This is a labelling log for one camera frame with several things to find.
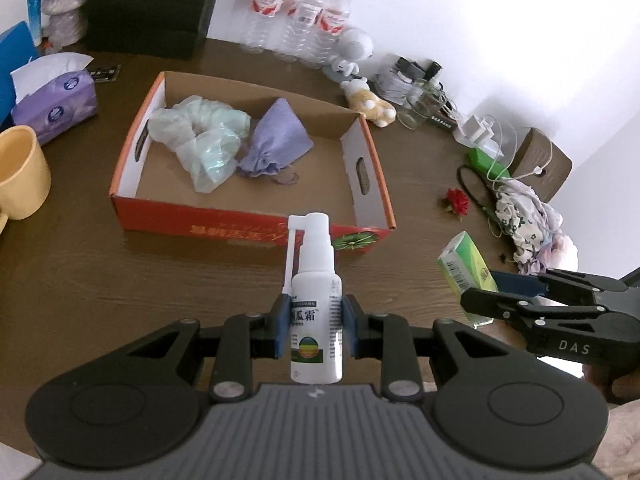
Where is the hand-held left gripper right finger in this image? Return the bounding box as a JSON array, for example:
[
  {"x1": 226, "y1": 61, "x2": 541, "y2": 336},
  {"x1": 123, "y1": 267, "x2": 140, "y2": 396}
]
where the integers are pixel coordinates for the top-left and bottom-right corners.
[{"x1": 344, "y1": 294, "x2": 506, "y2": 403}]

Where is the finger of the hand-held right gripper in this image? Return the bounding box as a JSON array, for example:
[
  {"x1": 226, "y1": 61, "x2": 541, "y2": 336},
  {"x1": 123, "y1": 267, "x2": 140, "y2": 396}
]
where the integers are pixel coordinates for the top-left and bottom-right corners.
[
  {"x1": 460, "y1": 287, "x2": 609, "y2": 345},
  {"x1": 489, "y1": 268, "x2": 627, "y2": 307}
]

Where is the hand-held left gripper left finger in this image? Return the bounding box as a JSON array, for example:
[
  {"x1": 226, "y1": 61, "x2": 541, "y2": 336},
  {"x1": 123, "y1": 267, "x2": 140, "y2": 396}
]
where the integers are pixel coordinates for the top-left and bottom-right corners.
[{"x1": 120, "y1": 294, "x2": 292, "y2": 403}]

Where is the white spray bottle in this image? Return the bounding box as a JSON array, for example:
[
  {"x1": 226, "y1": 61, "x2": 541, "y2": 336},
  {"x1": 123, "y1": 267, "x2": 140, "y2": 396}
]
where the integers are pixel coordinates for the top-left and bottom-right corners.
[{"x1": 282, "y1": 212, "x2": 345, "y2": 385}]

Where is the green medicine box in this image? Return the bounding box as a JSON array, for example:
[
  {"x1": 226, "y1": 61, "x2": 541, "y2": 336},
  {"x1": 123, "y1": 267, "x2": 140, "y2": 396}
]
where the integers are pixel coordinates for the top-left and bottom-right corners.
[{"x1": 436, "y1": 230, "x2": 501, "y2": 329}]

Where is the orange cardboard box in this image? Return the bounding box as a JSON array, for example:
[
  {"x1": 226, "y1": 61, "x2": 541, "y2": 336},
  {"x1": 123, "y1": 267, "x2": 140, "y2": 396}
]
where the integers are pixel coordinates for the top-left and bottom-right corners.
[{"x1": 109, "y1": 71, "x2": 397, "y2": 256}]

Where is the person's right forearm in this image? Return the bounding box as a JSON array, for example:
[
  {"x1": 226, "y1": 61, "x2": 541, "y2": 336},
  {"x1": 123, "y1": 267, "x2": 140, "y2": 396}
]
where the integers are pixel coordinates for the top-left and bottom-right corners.
[{"x1": 592, "y1": 401, "x2": 640, "y2": 480}]

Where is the wooden desktop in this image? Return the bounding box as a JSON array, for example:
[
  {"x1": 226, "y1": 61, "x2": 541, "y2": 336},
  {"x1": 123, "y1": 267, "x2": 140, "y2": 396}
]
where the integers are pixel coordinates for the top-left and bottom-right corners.
[{"x1": 0, "y1": 35, "x2": 640, "y2": 466}]

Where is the person's right hand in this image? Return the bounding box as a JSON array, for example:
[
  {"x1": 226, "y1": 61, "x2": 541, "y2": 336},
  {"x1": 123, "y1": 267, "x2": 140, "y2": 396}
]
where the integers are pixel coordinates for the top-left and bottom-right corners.
[{"x1": 582, "y1": 357, "x2": 640, "y2": 405}]

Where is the floral patterned cloth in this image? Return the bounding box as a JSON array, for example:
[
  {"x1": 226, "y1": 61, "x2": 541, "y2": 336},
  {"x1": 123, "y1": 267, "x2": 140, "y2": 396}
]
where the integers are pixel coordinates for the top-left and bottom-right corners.
[{"x1": 492, "y1": 179, "x2": 579, "y2": 276}]

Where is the red rose flower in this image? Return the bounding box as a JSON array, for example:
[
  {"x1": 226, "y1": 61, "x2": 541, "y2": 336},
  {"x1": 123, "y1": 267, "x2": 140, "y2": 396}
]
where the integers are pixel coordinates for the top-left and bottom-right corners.
[{"x1": 442, "y1": 187, "x2": 472, "y2": 222}]

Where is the green rectangular box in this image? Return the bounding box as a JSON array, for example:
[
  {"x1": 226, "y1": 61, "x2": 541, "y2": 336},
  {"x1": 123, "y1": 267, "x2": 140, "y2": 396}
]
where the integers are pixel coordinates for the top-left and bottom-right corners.
[{"x1": 467, "y1": 147, "x2": 512, "y2": 181}]

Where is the brown cardboard box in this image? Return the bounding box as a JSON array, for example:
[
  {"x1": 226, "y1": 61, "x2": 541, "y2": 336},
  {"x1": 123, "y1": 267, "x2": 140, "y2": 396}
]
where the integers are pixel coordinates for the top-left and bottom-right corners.
[{"x1": 509, "y1": 127, "x2": 574, "y2": 204}]

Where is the white charger plug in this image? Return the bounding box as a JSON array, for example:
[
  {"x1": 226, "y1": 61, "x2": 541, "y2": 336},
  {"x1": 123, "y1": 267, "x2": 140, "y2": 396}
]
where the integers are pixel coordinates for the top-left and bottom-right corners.
[{"x1": 452, "y1": 114, "x2": 504, "y2": 157}]

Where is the clear glass jar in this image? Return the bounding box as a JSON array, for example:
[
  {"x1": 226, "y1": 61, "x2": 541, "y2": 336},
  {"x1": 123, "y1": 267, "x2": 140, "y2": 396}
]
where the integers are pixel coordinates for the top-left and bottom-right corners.
[{"x1": 397, "y1": 80, "x2": 445, "y2": 129}]

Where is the crumpled pale green plastic bag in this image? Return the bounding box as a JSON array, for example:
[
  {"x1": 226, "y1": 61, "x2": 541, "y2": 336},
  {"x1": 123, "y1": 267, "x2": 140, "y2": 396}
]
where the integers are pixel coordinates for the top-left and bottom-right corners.
[{"x1": 147, "y1": 96, "x2": 252, "y2": 194}]

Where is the tan plush bear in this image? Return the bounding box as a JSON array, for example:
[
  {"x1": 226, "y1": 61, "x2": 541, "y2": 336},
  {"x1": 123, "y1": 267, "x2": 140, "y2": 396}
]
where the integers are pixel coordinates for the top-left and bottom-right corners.
[{"x1": 341, "y1": 78, "x2": 397, "y2": 129}]

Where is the black charger adapter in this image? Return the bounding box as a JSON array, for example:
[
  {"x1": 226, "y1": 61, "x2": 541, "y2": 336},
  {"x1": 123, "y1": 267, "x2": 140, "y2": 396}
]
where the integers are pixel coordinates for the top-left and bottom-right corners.
[{"x1": 394, "y1": 57, "x2": 427, "y2": 82}]

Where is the white robot figurine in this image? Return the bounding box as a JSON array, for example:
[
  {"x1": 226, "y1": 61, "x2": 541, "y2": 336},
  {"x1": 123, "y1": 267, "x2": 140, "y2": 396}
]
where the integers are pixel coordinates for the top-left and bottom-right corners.
[{"x1": 324, "y1": 26, "x2": 375, "y2": 82}]

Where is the yellow mug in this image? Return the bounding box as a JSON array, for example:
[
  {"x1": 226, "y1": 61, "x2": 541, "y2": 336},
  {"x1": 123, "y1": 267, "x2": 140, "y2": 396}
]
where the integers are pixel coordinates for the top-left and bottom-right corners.
[{"x1": 0, "y1": 125, "x2": 52, "y2": 235}]

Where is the red label water bottle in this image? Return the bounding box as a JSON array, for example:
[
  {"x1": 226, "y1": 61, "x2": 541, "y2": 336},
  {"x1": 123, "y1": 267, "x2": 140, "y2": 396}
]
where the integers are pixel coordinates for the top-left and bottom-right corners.
[
  {"x1": 304, "y1": 0, "x2": 355, "y2": 70},
  {"x1": 239, "y1": 0, "x2": 290, "y2": 57}
]

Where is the white label water bottle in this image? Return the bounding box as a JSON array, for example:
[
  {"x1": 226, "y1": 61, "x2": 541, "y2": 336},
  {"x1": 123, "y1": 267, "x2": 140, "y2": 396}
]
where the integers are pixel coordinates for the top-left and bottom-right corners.
[{"x1": 274, "y1": 0, "x2": 323, "y2": 64}]

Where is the small black card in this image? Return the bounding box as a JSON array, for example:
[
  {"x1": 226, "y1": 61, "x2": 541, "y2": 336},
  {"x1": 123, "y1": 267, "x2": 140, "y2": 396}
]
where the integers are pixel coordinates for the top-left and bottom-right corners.
[{"x1": 89, "y1": 63, "x2": 123, "y2": 82}]

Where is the purple tissue pack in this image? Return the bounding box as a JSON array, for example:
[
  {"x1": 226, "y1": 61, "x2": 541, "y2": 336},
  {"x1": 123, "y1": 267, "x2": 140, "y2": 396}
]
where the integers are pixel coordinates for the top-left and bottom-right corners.
[{"x1": 10, "y1": 52, "x2": 99, "y2": 147}]

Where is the black cabinet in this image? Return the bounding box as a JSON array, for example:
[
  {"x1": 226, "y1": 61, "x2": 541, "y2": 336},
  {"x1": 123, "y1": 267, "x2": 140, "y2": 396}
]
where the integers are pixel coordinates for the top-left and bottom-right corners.
[{"x1": 85, "y1": 0, "x2": 229, "y2": 59}]

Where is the blue box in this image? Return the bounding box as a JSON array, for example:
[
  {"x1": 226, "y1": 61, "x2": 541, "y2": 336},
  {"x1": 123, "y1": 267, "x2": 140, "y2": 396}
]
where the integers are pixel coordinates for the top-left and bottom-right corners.
[{"x1": 0, "y1": 22, "x2": 41, "y2": 128}]

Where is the stack of paper rolls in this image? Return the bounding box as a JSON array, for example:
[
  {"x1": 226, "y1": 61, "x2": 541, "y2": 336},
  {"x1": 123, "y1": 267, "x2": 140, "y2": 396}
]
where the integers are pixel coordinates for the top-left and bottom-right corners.
[{"x1": 41, "y1": 0, "x2": 92, "y2": 54}]

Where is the blue and white packet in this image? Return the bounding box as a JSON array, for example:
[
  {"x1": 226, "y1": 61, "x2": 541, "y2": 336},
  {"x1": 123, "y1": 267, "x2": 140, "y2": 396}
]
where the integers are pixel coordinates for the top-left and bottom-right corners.
[{"x1": 24, "y1": 0, "x2": 45, "y2": 42}]

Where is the black cord loop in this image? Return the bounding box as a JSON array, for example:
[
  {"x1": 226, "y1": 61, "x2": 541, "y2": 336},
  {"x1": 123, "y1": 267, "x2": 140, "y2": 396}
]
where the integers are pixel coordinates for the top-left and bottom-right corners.
[{"x1": 457, "y1": 164, "x2": 502, "y2": 237}]

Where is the white cable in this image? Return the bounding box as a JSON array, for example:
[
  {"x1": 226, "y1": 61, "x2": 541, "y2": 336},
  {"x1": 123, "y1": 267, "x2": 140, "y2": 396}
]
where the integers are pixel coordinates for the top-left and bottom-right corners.
[{"x1": 479, "y1": 115, "x2": 552, "y2": 196}]

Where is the purple drawstring pouch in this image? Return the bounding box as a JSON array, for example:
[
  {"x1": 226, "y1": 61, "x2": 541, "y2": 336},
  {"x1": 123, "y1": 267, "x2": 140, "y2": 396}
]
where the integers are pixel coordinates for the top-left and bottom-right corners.
[{"x1": 235, "y1": 98, "x2": 315, "y2": 183}]

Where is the clear bag of cables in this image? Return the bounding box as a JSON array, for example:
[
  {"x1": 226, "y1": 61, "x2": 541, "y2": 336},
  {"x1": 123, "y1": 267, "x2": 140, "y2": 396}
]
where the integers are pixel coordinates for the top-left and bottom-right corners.
[{"x1": 372, "y1": 64, "x2": 417, "y2": 102}]

